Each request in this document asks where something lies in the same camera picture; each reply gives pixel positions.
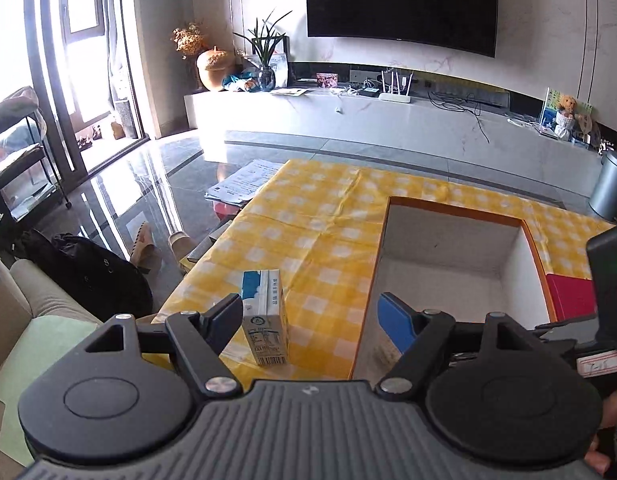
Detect person's right hand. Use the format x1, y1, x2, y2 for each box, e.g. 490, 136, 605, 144
584, 390, 617, 476

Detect red box lid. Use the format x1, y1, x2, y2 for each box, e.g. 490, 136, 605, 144
546, 274, 596, 321

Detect small milk carton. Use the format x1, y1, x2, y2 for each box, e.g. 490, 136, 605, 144
240, 270, 289, 366

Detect orange open storage box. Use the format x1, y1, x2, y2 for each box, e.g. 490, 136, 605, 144
352, 196, 557, 382

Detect brown slipper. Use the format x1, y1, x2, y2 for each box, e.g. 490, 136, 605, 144
130, 221, 154, 268

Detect black backpack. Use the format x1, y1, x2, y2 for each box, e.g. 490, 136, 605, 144
20, 230, 153, 322

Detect grey metal trash bin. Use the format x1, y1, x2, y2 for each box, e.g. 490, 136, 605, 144
589, 151, 617, 221

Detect yellow checkered tablecloth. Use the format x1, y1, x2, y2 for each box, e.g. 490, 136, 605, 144
154, 159, 611, 385

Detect papers on glass table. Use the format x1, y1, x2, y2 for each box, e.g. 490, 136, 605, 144
205, 159, 282, 206

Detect beige sofa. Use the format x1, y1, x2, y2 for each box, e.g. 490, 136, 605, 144
0, 258, 100, 479

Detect white marble TV console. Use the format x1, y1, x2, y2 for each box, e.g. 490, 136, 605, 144
185, 91, 601, 196

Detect teddy bear on console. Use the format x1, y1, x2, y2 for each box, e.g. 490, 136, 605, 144
555, 94, 578, 141

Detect black metal shelf rack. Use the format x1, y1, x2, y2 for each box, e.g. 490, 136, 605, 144
0, 87, 72, 242

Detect white wifi router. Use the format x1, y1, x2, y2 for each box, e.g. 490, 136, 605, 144
379, 68, 413, 104

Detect orange acorn shaped jar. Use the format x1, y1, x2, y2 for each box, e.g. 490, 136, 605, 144
197, 47, 235, 91

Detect dried yellow flowers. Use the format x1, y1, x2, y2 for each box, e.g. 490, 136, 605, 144
171, 22, 208, 58

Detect green plant in glass vase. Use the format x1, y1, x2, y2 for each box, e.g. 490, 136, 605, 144
234, 11, 291, 92

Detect small pink photo frame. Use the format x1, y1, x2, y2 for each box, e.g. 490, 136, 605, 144
316, 73, 339, 88

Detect black wall television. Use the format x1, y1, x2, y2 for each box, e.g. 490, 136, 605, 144
306, 0, 499, 58

